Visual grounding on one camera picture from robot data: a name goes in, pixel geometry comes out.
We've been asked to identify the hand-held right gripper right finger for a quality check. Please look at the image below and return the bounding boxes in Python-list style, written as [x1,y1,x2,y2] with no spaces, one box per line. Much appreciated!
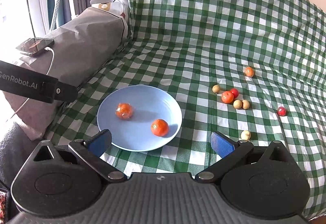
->
[195,131,294,184]

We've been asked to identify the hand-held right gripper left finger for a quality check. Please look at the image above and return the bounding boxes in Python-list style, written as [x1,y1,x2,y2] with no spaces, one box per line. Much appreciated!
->
[32,129,128,184]

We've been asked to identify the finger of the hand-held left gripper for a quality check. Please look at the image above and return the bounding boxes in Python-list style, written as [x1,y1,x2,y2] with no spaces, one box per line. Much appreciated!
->
[52,81,78,102]

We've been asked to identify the plastic-wrapped orange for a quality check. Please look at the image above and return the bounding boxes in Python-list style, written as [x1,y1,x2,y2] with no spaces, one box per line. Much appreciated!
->
[115,102,134,120]

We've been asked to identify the light blue plate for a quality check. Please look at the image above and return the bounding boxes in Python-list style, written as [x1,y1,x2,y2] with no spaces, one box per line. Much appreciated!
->
[97,86,183,152]

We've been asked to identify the orange mandarin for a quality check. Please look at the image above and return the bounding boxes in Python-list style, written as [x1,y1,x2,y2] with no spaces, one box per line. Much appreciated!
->
[221,91,234,104]

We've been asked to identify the bare orange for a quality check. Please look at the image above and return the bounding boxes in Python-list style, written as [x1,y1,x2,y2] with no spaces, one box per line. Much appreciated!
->
[151,119,170,137]

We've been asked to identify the black smartphone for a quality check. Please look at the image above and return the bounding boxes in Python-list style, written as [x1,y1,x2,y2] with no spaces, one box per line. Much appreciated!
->
[15,38,55,57]

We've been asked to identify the grey cushion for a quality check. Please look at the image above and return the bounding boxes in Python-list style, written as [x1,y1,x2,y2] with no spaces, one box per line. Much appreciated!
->
[2,6,132,141]

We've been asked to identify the dark grey cloth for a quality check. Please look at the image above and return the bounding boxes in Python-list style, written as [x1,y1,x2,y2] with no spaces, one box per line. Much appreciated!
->
[0,122,44,214]

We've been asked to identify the green checkered cloth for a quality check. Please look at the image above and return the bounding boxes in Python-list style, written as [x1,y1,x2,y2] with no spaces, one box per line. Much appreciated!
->
[44,0,326,219]

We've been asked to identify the white charging cable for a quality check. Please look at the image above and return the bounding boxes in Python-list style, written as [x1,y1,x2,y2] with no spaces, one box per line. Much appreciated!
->
[11,47,55,116]

